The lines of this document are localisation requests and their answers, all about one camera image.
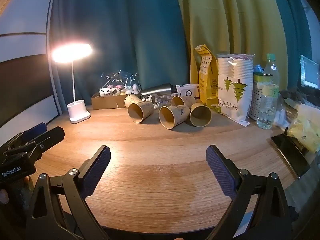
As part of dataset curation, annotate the small white box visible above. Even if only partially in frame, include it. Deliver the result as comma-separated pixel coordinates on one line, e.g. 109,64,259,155
176,84,200,98

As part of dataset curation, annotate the bagged stack of paper cups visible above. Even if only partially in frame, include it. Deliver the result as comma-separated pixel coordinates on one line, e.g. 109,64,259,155
216,52,254,128

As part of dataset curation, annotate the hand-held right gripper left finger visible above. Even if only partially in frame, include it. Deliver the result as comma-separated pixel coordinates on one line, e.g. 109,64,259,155
25,145,112,240

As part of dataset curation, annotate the white desk lamp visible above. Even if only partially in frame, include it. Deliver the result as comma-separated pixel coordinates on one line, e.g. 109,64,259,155
51,43,93,124

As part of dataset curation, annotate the stainless steel bottle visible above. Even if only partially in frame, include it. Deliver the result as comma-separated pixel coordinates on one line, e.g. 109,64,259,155
140,83,177,98

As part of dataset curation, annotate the crumpled clear plastic wrap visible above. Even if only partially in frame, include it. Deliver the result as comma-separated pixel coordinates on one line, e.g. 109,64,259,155
142,94,175,110

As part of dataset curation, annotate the yellow plastic bag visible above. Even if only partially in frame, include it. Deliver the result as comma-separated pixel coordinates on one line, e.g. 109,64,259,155
287,117,320,154

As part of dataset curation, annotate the black smartphone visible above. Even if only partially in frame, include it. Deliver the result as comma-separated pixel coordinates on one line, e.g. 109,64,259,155
270,133,311,179

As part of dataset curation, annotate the computer monitor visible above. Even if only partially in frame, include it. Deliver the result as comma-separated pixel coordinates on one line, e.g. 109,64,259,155
300,54,320,91

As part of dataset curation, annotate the dark fuzzy item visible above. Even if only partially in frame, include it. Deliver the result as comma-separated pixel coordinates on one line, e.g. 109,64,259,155
280,87,304,101

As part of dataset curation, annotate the clear plastic bag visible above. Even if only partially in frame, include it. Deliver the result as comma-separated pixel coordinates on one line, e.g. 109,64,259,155
273,97,300,128

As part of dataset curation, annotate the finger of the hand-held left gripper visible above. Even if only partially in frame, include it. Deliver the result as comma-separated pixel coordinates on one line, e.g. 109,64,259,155
23,122,48,141
32,126,66,156

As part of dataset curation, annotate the yellow-green curtain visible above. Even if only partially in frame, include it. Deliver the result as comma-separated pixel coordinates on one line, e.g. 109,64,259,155
172,0,288,87

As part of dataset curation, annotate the yellow paper packet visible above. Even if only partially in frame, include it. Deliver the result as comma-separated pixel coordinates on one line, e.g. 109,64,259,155
194,45,219,107

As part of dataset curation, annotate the clear plastic water bottle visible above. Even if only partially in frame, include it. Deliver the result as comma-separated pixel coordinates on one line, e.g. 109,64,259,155
257,53,280,130

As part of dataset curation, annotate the brown paper cup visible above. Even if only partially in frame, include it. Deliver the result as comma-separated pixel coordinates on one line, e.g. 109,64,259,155
127,100,155,124
189,102,212,127
159,104,191,130
170,95,196,109
124,94,140,109

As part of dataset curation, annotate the clear bag of small toys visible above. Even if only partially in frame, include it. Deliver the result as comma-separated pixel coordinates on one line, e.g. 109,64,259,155
99,71,140,97

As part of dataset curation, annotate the teal curtain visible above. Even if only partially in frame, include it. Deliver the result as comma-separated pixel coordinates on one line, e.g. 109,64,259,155
49,0,192,117

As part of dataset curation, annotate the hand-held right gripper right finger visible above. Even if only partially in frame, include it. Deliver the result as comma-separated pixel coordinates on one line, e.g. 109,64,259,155
205,144,295,240

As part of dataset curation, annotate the white perforated basket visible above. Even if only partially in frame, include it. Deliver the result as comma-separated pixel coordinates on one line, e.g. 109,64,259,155
248,73,268,121

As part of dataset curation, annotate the flat cardboard box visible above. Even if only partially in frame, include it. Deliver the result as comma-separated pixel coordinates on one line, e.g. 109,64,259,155
91,92,140,110

